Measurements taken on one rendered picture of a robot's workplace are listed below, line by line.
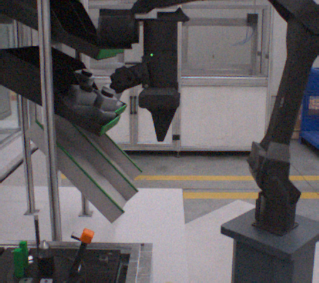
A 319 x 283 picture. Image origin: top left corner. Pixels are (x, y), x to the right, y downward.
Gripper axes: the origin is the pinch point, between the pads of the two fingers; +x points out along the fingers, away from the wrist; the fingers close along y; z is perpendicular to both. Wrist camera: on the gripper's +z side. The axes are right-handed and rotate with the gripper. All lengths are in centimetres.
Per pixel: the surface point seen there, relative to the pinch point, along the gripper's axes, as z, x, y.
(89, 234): 12.0, 18.4, 5.8
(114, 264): 8.9, 28.4, -1.0
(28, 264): 24.1, 26.1, 3.4
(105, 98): 12.9, -0.4, -21.4
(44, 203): 39, 39, -55
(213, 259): -12.4, 39.5, -22.6
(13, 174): 68, 46, -101
